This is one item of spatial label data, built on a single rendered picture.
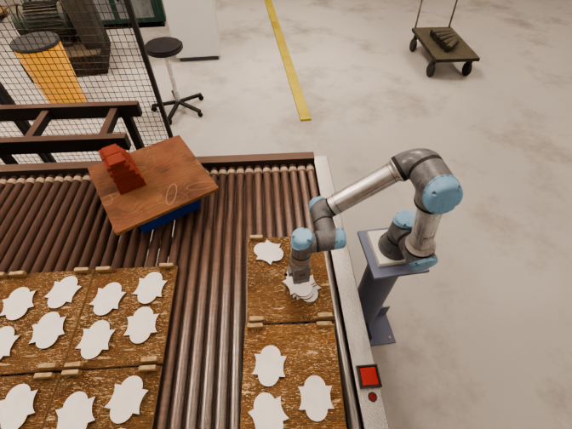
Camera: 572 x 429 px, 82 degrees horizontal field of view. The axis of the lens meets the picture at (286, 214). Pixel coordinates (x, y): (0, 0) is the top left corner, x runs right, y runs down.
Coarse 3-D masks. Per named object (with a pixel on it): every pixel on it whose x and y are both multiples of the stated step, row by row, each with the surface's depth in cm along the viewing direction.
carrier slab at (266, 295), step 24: (264, 240) 155; (288, 240) 155; (264, 264) 147; (288, 264) 147; (312, 264) 147; (264, 288) 139; (288, 288) 140; (264, 312) 133; (288, 312) 133; (312, 312) 133
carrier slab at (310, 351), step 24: (264, 336) 127; (288, 336) 127; (312, 336) 127; (288, 360) 121; (312, 360) 121; (336, 360) 121; (288, 384) 116; (336, 384) 116; (288, 408) 112; (336, 408) 112
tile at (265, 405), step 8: (264, 392) 114; (256, 400) 112; (264, 400) 112; (272, 400) 112; (280, 400) 112; (256, 408) 111; (264, 408) 111; (272, 408) 111; (280, 408) 111; (256, 416) 109; (264, 416) 109; (272, 416) 109; (280, 416) 109; (256, 424) 108; (264, 424) 108; (272, 424) 108; (280, 424) 108
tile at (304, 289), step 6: (288, 276) 140; (282, 282) 139; (288, 282) 138; (306, 282) 138; (312, 282) 138; (294, 288) 136; (300, 288) 136; (306, 288) 136; (300, 294) 135; (306, 294) 135
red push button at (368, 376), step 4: (360, 368) 120; (364, 368) 120; (368, 368) 120; (372, 368) 120; (360, 372) 120; (364, 372) 120; (368, 372) 120; (372, 372) 120; (364, 376) 119; (368, 376) 119; (372, 376) 119; (376, 376) 119; (364, 380) 118; (368, 380) 118; (372, 380) 118; (376, 380) 118; (364, 384) 117; (368, 384) 117; (372, 384) 117; (376, 384) 117
